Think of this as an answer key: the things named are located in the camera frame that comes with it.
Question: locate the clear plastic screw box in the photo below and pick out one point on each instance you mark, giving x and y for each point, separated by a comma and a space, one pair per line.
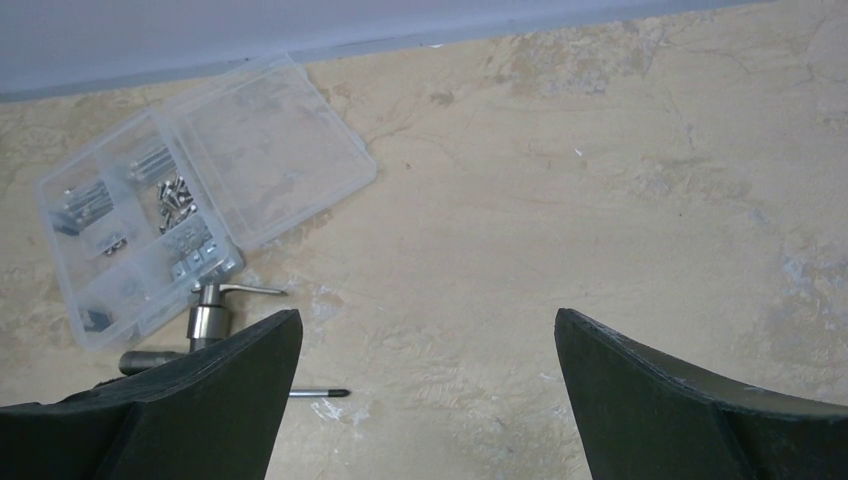
175, 196

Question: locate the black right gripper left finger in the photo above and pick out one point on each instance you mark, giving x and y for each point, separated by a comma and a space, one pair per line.
211, 414

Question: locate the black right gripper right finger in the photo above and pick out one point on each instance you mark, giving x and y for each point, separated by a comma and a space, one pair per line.
644, 414

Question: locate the yellow black screwdriver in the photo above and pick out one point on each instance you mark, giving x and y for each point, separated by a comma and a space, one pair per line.
319, 393

